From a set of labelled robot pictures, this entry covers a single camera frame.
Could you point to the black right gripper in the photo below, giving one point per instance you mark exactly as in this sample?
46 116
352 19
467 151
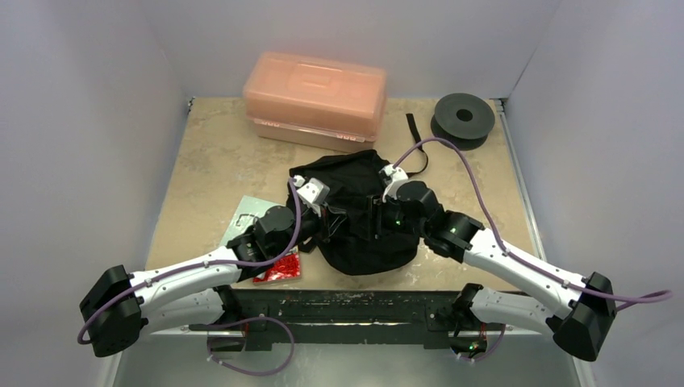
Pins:
381 214

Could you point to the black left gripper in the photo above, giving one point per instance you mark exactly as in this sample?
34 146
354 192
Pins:
328 219

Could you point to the black fabric student bag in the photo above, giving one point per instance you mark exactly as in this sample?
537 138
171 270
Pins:
352 178

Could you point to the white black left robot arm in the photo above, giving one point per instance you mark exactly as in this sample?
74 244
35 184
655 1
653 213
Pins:
120 304

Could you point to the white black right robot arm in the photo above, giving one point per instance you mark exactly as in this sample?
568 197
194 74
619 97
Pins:
576 311

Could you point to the red patterned notebook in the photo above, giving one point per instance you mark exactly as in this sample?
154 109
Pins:
286 269

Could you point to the silver foil booklet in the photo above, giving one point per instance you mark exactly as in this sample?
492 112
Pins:
245 215

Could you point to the translucent orange plastic storage box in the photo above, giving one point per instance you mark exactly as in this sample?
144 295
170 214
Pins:
316 102

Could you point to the dark grey filament spool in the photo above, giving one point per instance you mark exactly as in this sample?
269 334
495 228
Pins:
464 120

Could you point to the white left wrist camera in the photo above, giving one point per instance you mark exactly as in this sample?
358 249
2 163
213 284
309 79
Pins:
312 192

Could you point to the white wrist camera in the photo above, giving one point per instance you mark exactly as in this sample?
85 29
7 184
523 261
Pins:
312 192
393 178

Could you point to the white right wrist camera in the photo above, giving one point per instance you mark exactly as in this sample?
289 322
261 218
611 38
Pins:
393 178

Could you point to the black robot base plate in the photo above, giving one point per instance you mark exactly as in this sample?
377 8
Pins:
258 318

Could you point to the aluminium front frame rail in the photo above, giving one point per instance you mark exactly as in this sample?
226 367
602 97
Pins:
187 330

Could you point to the aluminium table edge rail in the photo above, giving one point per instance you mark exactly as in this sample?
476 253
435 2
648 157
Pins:
530 216

